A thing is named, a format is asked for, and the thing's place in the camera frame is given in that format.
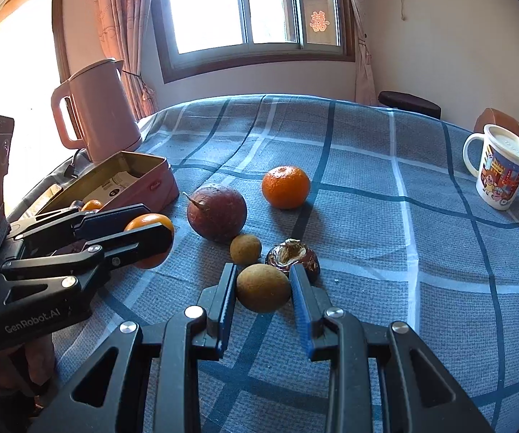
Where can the large brown longan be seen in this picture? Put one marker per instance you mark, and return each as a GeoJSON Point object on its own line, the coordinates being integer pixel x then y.
{"type": "Point", "coordinates": [264, 288]}

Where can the large tangerine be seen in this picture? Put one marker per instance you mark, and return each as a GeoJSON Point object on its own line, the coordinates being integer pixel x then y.
{"type": "Point", "coordinates": [285, 187]}

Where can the dark water chestnut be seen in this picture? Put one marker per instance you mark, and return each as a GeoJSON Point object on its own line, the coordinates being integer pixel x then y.
{"type": "Point", "coordinates": [293, 257]}

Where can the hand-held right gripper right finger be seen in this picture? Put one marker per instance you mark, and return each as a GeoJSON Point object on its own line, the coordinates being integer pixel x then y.
{"type": "Point", "coordinates": [300, 311]}

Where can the pink electric kettle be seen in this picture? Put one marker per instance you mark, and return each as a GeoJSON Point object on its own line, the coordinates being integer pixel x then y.
{"type": "Point", "coordinates": [106, 112]}

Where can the white cartoon print mug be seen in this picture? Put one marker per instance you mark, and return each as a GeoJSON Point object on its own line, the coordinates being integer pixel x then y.
{"type": "Point", "coordinates": [498, 180]}

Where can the red paper cut decoration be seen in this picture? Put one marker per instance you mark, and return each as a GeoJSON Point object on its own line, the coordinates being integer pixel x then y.
{"type": "Point", "coordinates": [318, 21]}

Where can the pink metal tin box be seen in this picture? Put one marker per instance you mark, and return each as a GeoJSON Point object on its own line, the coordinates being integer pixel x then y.
{"type": "Point", "coordinates": [151, 187]}

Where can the white mug lid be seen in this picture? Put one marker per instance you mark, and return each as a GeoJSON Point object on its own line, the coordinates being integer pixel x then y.
{"type": "Point", "coordinates": [510, 142]}

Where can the sliding glass window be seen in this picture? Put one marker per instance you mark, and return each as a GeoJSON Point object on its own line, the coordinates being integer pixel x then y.
{"type": "Point", "coordinates": [209, 4]}

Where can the pale tied curtain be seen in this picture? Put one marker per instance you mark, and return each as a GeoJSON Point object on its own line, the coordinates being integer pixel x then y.
{"type": "Point", "coordinates": [363, 76]}

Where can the small brown longan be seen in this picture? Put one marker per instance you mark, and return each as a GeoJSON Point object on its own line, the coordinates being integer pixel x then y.
{"type": "Point", "coordinates": [244, 249]}

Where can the brown leather armchair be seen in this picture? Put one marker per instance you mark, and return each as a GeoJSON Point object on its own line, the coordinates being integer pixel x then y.
{"type": "Point", "coordinates": [494, 117]}

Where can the dark round stool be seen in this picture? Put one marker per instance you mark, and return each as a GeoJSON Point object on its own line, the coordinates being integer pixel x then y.
{"type": "Point", "coordinates": [408, 101]}

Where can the small smooth orange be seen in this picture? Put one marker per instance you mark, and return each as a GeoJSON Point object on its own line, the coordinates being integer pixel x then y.
{"type": "Point", "coordinates": [148, 222]}
{"type": "Point", "coordinates": [91, 205]}

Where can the person's left hand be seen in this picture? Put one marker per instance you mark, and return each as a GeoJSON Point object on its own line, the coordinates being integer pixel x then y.
{"type": "Point", "coordinates": [40, 361]}

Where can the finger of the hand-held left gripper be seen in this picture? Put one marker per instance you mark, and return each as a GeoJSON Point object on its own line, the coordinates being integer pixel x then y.
{"type": "Point", "coordinates": [101, 225]}
{"type": "Point", "coordinates": [146, 243]}

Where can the pink patterned curtain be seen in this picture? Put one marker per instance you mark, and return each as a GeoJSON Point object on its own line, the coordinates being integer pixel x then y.
{"type": "Point", "coordinates": [124, 31]}

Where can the printed paper leaflet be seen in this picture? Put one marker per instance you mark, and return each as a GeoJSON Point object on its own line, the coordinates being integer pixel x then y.
{"type": "Point", "coordinates": [115, 187]}

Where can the purple passion fruit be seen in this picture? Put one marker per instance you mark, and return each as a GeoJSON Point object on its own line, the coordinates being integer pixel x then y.
{"type": "Point", "coordinates": [216, 214]}

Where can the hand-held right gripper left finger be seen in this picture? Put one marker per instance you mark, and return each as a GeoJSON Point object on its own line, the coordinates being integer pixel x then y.
{"type": "Point", "coordinates": [228, 306]}

